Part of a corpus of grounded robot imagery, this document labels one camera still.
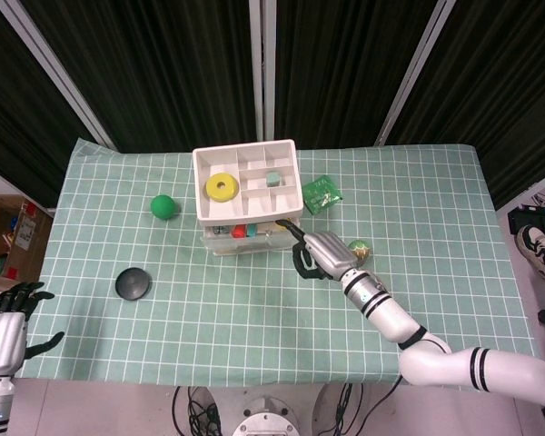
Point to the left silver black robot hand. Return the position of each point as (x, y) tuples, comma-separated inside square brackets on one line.
[(2, 340)]

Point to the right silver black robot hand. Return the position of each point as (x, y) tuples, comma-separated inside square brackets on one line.
[(329, 252)]

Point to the clear plastic drawer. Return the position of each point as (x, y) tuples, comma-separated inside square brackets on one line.
[(245, 246)]

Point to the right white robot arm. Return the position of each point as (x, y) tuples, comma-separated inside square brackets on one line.
[(390, 313)]

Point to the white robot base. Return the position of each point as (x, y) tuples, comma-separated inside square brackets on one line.
[(265, 418)]

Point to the white plastic drawer cabinet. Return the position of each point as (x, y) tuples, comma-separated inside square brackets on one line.
[(218, 159)]

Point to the green gold foil egg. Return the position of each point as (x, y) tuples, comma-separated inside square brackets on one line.
[(362, 249)]

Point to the green snack packet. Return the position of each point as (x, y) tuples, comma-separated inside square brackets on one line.
[(322, 195)]

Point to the teal binder clip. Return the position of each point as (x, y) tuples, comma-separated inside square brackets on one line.
[(252, 230)]

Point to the small red cylinder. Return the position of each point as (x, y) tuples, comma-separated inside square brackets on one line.
[(239, 232)]

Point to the small teal cube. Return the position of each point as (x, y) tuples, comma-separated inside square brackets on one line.
[(272, 179)]

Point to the cardboard box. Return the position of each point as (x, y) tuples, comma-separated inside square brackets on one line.
[(9, 236)]

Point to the green white small die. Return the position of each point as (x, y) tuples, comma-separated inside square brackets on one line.
[(219, 230)]

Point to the green checked tablecloth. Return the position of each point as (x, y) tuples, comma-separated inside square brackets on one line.
[(209, 327)]

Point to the black round disc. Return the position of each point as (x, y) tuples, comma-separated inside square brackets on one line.
[(133, 284)]

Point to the green ball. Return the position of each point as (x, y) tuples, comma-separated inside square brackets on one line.
[(162, 207)]

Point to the black curtain panel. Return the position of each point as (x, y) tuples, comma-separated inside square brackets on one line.
[(163, 68), (504, 91), (9, 113), (345, 68)]

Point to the black electronic device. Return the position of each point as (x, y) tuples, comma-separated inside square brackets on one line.
[(533, 220)]

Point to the white black sneaker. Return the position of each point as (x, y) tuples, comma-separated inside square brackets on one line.
[(540, 250)]

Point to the white frame post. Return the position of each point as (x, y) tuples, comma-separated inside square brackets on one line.
[(413, 72), (54, 72), (262, 68)]

